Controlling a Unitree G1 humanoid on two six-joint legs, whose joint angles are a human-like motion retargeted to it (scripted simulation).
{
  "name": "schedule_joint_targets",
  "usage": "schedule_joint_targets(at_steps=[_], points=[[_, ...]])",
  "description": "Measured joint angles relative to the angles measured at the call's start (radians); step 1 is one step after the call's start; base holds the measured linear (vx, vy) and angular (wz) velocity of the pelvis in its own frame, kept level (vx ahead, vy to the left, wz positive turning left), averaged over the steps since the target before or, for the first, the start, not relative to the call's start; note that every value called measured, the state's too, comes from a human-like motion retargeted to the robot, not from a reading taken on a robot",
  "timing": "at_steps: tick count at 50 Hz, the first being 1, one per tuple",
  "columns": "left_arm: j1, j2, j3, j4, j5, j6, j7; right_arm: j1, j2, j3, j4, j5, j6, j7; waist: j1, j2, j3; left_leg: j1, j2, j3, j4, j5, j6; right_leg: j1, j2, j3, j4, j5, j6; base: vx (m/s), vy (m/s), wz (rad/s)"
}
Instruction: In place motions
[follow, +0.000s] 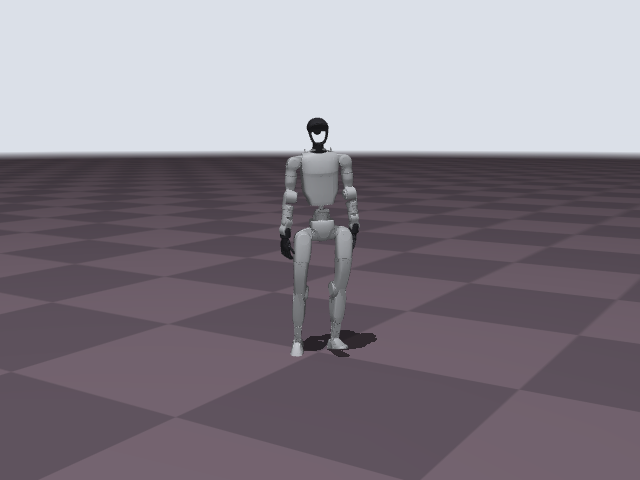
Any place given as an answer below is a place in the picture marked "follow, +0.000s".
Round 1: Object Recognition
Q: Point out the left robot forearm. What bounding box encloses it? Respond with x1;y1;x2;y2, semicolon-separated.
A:
346;189;360;230

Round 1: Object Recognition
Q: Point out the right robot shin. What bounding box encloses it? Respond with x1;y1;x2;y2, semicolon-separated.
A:
292;290;306;343

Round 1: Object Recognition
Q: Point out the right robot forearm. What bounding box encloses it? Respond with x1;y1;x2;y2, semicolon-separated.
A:
279;191;294;236

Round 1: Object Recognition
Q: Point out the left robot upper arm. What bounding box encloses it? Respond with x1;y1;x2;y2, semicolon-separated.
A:
336;153;356;200

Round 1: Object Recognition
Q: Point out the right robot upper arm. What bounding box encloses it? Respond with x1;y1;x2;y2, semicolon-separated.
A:
285;155;302;204

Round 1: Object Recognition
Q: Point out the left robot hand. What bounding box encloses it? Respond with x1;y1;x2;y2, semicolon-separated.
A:
349;223;359;249

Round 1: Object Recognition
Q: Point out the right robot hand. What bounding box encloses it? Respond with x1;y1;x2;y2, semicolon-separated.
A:
280;228;295;260

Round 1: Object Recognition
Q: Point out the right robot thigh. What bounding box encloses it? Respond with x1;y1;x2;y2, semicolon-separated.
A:
293;227;312;300

